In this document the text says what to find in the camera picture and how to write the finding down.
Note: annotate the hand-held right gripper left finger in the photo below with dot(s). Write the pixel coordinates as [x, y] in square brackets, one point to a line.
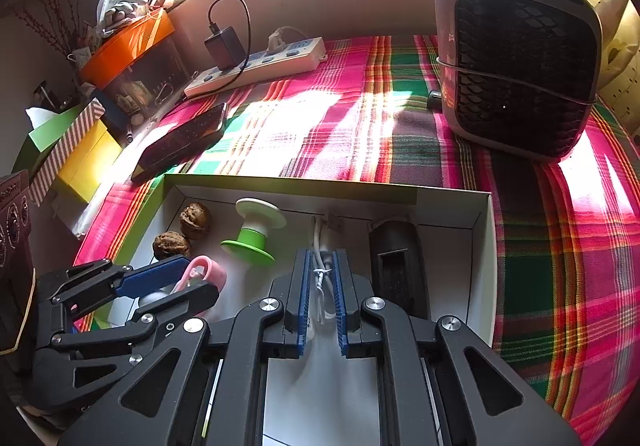
[300, 301]

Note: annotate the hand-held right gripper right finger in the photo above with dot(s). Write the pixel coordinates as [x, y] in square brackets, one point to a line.
[341, 301]

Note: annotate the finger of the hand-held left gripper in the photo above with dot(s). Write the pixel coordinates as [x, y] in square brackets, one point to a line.
[195, 301]
[155, 276]

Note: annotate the pink plastic holder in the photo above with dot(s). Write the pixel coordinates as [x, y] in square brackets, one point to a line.
[212, 276]

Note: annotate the brown walnut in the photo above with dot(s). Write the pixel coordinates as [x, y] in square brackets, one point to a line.
[195, 221]
[170, 246]

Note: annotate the black rectangular clip device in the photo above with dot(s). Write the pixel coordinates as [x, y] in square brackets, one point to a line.
[395, 266]

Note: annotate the green white spool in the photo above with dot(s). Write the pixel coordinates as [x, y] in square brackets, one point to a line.
[252, 236]

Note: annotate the white green cardboard box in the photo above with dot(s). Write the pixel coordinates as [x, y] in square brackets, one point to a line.
[450, 276]

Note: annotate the yellow box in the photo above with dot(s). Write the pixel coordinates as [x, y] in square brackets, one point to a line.
[90, 161]

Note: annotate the black smartphone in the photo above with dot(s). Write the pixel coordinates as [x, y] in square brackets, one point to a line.
[180, 138]

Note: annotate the dark brown printed box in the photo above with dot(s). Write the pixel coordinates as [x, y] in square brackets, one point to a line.
[15, 226]

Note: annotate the red striped box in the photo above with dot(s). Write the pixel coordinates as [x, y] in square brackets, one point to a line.
[65, 151]

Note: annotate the green tissue box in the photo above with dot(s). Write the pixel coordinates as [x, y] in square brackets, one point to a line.
[50, 133]

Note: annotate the clear display case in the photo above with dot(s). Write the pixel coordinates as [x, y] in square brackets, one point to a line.
[140, 86]

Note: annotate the white tissue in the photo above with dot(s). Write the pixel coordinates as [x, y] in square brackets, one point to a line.
[42, 116]

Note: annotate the plaid blanket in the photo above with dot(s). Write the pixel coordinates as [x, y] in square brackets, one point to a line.
[550, 251]

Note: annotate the orange box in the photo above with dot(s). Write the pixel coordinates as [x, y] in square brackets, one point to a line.
[125, 46]

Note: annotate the black charger adapter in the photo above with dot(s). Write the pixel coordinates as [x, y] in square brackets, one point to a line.
[225, 48]

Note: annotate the white power strip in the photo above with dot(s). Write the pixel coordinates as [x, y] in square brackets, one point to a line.
[280, 56]

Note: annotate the white plug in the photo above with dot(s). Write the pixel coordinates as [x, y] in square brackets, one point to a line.
[277, 38]

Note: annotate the grey portable fan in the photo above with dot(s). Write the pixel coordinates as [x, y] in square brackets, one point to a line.
[520, 66]

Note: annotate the cream heart print curtain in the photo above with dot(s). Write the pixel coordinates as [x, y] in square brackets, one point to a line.
[620, 76]

